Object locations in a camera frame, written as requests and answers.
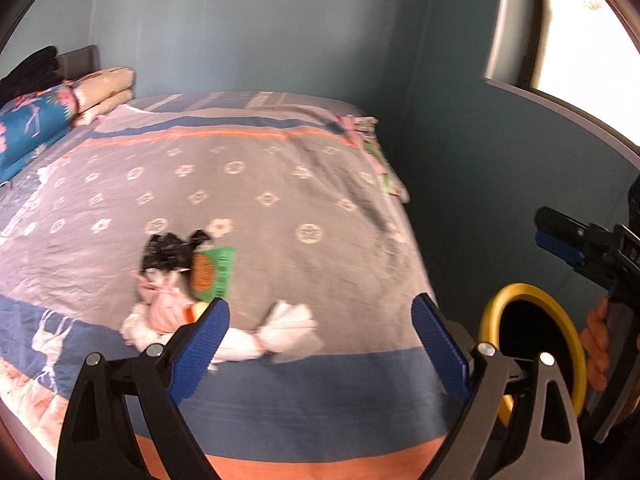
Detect blue floral folded quilt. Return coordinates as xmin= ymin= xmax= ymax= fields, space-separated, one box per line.
xmin=0 ymin=84 xmax=81 ymax=183

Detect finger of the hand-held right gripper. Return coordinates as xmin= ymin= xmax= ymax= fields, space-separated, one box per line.
xmin=534 ymin=206 xmax=598 ymax=246
xmin=536 ymin=232 xmax=588 ymax=267

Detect pink cloth pouch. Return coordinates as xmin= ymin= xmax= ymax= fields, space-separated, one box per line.
xmin=132 ymin=270 xmax=193 ymax=333

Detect floral cloth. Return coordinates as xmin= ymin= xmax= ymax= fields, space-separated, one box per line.
xmin=332 ymin=115 xmax=411 ymax=203

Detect person's right hand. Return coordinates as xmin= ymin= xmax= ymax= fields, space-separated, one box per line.
xmin=580 ymin=297 xmax=612 ymax=391

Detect beige folded quilt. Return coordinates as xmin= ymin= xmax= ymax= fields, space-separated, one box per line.
xmin=72 ymin=66 xmax=137 ymax=126

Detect yellow rimmed waste bin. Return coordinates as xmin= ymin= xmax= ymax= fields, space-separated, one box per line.
xmin=477 ymin=282 xmax=588 ymax=426

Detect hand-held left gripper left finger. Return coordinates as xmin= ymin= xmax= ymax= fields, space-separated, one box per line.
xmin=55 ymin=297 xmax=232 ymax=480

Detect green snack packet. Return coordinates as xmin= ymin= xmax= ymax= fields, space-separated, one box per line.
xmin=190 ymin=246 xmax=236 ymax=298

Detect grey padded headboard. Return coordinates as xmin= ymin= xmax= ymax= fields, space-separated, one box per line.
xmin=55 ymin=45 xmax=101 ymax=81

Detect small black plastic bag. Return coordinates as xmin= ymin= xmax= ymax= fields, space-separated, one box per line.
xmin=140 ymin=230 xmax=211 ymax=273

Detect black folded clothing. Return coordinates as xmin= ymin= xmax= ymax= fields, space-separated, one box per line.
xmin=0 ymin=46 xmax=60 ymax=106

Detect bed with patterned sheet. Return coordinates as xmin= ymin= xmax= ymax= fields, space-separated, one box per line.
xmin=0 ymin=91 xmax=441 ymax=466

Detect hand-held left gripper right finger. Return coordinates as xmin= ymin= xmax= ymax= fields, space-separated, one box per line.
xmin=410 ymin=293 xmax=586 ymax=480

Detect window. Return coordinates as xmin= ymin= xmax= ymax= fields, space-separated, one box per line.
xmin=482 ymin=0 xmax=640 ymax=161

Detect white cloth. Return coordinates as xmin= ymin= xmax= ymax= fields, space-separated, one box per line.
xmin=215 ymin=300 xmax=326 ymax=363

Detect white tissue wad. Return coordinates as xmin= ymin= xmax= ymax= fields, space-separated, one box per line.
xmin=121 ymin=310 xmax=173 ymax=356

